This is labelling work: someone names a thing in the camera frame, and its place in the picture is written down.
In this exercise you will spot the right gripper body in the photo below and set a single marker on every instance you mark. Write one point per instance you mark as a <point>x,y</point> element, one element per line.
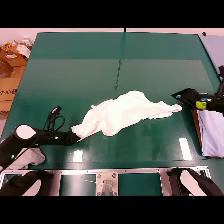
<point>188,96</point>

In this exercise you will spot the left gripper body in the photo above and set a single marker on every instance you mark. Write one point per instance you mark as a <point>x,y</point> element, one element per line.
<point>63,138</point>

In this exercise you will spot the white shirt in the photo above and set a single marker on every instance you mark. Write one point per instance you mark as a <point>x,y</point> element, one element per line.
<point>123,111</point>

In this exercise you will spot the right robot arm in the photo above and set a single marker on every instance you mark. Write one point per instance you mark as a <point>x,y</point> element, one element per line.
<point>200,181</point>

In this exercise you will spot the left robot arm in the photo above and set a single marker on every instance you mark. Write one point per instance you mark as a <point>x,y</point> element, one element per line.
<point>20,140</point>

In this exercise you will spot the lavender garment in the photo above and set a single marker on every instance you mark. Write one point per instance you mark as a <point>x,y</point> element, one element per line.
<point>213,133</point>

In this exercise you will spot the brown cardboard box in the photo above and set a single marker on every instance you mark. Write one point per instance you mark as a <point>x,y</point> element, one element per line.
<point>10,75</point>

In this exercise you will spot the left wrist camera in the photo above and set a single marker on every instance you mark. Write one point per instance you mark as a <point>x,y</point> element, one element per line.
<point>53,113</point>

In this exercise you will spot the silver frame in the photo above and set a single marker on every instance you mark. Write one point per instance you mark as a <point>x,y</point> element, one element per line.
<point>106,184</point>

